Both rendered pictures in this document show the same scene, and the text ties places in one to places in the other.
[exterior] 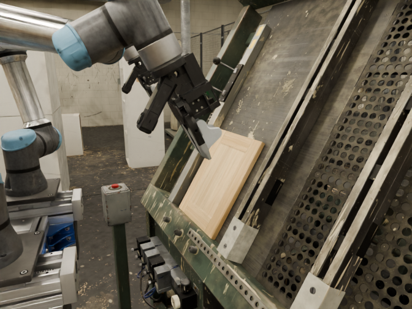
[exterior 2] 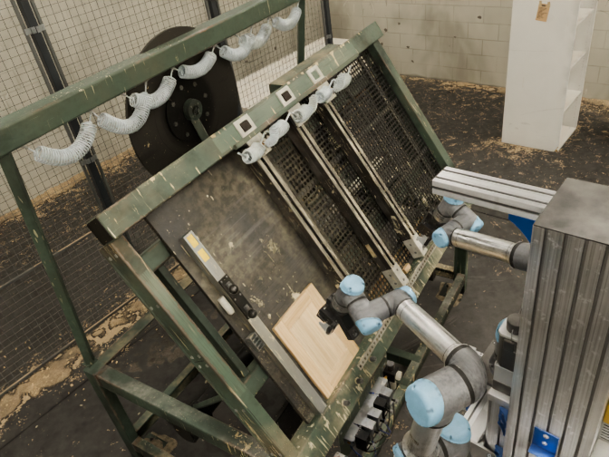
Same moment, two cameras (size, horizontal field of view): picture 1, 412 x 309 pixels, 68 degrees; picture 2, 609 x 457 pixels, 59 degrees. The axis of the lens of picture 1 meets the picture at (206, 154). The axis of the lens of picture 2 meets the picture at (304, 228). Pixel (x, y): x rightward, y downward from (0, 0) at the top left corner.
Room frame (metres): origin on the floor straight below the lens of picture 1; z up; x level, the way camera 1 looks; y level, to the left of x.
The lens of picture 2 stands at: (1.92, 1.47, 2.84)
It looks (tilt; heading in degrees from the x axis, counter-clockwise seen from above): 35 degrees down; 244
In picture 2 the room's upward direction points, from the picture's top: 10 degrees counter-clockwise
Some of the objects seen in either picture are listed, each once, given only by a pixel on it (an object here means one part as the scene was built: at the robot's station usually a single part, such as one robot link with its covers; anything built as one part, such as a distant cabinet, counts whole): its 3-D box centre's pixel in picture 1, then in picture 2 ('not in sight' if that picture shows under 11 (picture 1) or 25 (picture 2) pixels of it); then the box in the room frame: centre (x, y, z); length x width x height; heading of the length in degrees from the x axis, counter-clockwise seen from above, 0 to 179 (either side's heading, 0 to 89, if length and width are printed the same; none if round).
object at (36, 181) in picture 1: (24, 177); not in sight; (1.14, 0.71, 1.09); 0.15 x 0.15 x 0.10
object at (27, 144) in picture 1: (21, 148); (450, 435); (1.15, 0.71, 1.20); 0.13 x 0.12 x 0.14; 174
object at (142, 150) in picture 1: (141, 101); not in sight; (5.06, 1.05, 1.03); 0.61 x 0.58 x 2.05; 20
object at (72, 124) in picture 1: (65, 134); not in sight; (5.66, 2.65, 0.36); 0.58 x 0.45 x 0.72; 110
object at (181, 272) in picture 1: (159, 274); (379, 411); (1.08, 0.19, 0.69); 0.50 x 0.14 x 0.24; 28
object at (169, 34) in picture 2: not in sight; (191, 109); (1.20, -1.11, 1.85); 0.80 x 0.06 x 0.80; 28
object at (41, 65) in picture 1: (31, 130); not in sight; (3.32, 1.91, 0.88); 0.90 x 0.60 x 1.75; 20
